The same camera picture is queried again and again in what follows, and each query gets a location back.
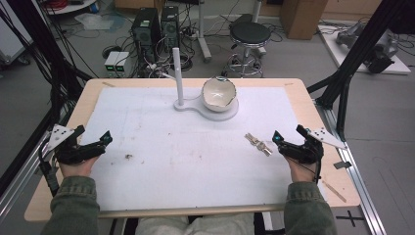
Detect black computer tower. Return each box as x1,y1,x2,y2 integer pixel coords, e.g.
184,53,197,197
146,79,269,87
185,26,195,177
131,7,162,65
160,5,181,51

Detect person's left hand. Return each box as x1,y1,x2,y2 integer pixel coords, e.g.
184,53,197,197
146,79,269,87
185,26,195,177
58,156,100,179

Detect black tape piece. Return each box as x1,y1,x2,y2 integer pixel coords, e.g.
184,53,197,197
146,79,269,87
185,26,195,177
333,160,353,170

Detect person's legs light trousers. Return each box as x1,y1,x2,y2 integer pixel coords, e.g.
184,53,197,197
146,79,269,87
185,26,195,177
134,212,256,235

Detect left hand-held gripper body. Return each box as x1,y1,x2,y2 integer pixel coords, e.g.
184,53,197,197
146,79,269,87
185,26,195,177
40,123,107,165

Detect white power supply unit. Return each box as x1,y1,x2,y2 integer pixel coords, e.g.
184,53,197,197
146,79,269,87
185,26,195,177
104,51,121,78
115,51,130,78

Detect black round stool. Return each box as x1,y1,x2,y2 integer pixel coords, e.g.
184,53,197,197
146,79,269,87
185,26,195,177
222,13,272,78

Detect thin wooden stick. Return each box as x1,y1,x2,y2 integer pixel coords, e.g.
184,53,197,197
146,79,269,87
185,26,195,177
322,180,347,204

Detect white cabinet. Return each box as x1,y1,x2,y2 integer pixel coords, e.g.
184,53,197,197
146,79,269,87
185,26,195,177
0,0,34,66

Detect person's right hand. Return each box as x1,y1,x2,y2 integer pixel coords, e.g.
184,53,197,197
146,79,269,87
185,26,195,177
286,156,319,184

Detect wooden table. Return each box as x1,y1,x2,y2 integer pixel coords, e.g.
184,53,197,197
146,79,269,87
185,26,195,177
23,77,361,223

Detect aluminium rail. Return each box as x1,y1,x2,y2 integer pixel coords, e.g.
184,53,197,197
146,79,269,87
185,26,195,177
0,107,71,224
313,97,388,235

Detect white metal stand post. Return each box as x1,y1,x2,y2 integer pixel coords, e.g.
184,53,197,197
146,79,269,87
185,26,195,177
195,0,213,64

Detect white ceramic bowl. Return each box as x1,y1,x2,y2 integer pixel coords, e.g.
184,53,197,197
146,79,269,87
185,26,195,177
201,75,238,114

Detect cardboard box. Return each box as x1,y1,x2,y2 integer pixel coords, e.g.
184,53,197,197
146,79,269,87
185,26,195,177
279,0,330,41

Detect white stand with pole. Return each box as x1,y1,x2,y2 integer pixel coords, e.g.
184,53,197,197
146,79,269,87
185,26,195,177
171,47,240,122

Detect white table mat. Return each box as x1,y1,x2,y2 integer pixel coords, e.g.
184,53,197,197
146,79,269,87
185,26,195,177
79,85,328,212

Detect clear plastic bag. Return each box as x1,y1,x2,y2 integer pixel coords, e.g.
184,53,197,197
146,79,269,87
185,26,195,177
73,12,115,32

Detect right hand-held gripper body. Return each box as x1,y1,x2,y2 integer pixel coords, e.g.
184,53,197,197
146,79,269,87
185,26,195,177
277,126,347,165

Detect black metal frame with cables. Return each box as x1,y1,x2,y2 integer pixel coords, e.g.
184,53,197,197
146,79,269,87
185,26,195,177
0,0,94,125

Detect round white table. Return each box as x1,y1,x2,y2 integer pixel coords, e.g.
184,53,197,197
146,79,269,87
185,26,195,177
41,0,100,16

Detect white board with robot parts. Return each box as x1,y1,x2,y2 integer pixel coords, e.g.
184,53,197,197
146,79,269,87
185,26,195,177
317,20,412,76

